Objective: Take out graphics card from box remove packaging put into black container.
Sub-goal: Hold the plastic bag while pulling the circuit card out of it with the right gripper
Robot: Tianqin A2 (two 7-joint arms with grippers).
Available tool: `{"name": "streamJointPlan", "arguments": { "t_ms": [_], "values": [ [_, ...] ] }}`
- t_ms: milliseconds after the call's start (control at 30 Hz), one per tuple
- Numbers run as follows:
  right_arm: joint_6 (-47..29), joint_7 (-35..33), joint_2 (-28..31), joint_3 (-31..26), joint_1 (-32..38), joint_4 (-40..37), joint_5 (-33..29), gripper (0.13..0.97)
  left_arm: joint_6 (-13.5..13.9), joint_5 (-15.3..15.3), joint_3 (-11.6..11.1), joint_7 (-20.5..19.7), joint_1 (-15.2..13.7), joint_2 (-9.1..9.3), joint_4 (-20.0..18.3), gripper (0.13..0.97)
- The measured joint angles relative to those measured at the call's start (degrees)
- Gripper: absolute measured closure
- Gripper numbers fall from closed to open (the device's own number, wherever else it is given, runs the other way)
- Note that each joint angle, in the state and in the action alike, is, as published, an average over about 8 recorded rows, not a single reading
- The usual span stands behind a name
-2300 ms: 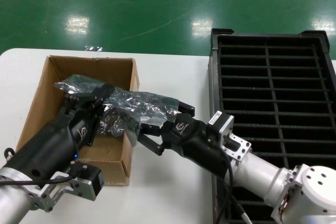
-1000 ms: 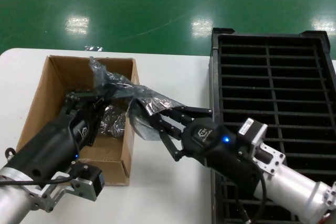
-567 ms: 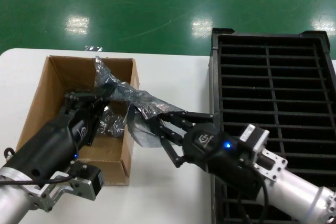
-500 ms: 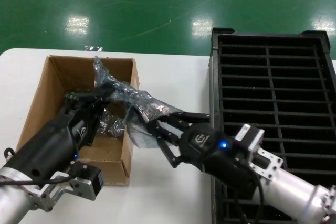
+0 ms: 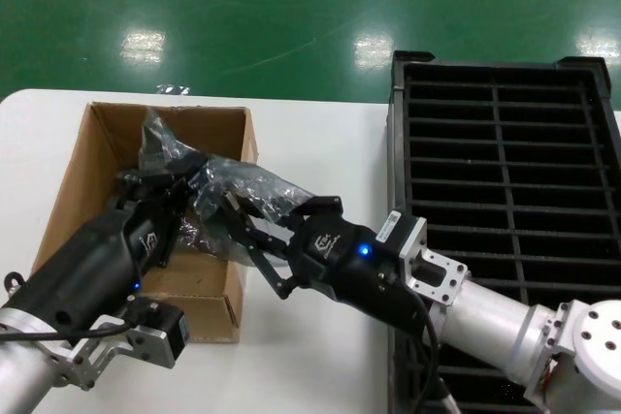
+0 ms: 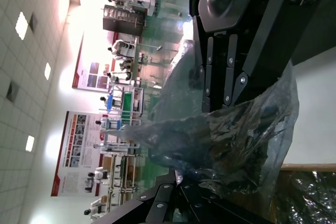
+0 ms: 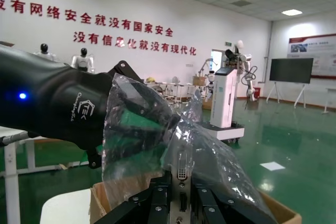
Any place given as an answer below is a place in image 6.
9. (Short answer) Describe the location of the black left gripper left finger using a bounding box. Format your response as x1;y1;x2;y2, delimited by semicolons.
90;170;176;224

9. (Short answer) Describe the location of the dark brown cabinet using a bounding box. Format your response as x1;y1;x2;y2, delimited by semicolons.
102;4;145;36

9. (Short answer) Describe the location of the person in white coat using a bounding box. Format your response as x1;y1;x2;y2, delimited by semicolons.
83;201;107;218
107;71;129;84
87;167;110;185
107;39;136;58

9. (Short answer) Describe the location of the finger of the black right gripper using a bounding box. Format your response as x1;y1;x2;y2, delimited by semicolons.
199;37;218;111

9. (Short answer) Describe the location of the brown cardboard box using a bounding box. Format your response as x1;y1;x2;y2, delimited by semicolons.
271;163;336;224

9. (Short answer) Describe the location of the dark ceiling vent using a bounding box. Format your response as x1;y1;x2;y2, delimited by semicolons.
5;81;20;103
28;13;38;33

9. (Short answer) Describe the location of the black slotted plastic container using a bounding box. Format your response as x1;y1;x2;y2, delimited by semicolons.
188;0;336;65

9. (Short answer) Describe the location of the workbench with green panel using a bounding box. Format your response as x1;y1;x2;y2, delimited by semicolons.
106;87;144;120

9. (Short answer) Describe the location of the tall red bordered wall poster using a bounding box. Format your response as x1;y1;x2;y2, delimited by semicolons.
50;110;111;197

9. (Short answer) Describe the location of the bagged graphics card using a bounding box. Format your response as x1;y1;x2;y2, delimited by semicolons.
278;171;336;224

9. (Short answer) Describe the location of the translucent grey antistatic bag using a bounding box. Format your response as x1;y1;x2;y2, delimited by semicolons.
148;39;300;198

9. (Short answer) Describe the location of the white ceiling light panel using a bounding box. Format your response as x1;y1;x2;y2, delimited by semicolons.
44;62;52;81
25;135;35;153
15;11;28;40

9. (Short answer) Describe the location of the white frame workbench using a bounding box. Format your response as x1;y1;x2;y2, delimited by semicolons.
101;118;141;153

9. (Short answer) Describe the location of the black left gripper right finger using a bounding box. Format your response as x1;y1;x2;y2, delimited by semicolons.
180;183;274;224

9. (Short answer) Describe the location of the wooden shelf workbench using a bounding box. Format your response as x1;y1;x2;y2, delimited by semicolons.
104;154;137;202

